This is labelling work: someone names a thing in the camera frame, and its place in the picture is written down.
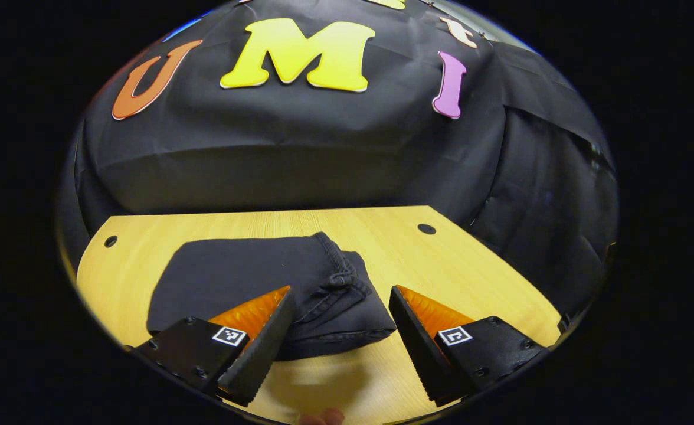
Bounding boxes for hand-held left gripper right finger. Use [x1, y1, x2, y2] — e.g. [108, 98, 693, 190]
[388, 285, 549, 407]

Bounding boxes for black jeans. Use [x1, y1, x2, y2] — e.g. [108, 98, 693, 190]
[146, 231, 397, 362]

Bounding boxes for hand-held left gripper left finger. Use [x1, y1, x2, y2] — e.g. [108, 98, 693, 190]
[129, 285, 297, 407]

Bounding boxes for black backdrop cloth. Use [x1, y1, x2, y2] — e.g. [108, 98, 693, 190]
[58, 0, 619, 321]

